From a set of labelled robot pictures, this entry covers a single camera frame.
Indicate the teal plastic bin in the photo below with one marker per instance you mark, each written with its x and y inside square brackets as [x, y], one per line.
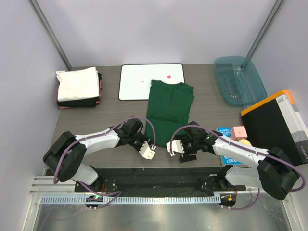
[239, 81]

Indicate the yellow cup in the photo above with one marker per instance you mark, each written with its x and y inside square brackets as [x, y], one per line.
[245, 142]

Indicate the white board mat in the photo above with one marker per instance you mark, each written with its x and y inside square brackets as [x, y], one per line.
[135, 79]

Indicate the green polo t shirt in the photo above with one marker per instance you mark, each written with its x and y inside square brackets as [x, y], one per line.
[168, 109]

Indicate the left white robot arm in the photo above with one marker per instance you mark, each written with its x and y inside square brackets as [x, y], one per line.
[65, 156]

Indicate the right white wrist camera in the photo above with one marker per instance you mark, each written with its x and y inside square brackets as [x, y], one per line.
[175, 147]

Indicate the black orange file box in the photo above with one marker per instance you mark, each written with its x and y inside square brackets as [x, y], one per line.
[276, 122]

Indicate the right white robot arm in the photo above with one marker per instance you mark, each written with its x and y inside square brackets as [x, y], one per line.
[270, 170]

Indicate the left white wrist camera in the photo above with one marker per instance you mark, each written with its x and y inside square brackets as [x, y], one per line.
[146, 152]

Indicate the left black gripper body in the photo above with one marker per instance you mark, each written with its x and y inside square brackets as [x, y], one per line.
[137, 139]

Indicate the colourful picture book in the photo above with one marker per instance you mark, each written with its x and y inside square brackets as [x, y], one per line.
[227, 160]

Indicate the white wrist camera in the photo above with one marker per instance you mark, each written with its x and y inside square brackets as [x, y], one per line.
[146, 152]
[175, 147]

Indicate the pink block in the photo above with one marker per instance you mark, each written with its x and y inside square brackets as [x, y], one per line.
[238, 133]

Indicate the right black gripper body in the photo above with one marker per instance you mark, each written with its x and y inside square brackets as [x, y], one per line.
[190, 147]

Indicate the aluminium rail frame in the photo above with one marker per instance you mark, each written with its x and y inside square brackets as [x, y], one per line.
[177, 206]

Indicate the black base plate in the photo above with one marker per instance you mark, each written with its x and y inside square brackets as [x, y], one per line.
[165, 182]

